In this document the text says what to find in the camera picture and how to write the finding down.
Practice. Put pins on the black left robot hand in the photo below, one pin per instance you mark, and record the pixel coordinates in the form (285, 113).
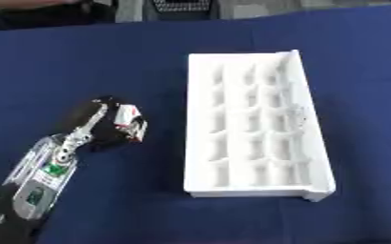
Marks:
(105, 133)

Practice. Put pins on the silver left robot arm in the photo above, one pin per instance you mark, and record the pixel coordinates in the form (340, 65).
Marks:
(34, 187)

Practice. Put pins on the person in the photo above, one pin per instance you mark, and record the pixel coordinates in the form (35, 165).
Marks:
(43, 14)

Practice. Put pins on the black mesh chair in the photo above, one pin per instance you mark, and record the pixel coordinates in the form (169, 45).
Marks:
(181, 8)

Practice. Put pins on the white foam compartment tray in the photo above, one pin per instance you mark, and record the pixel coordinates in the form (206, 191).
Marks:
(243, 187)

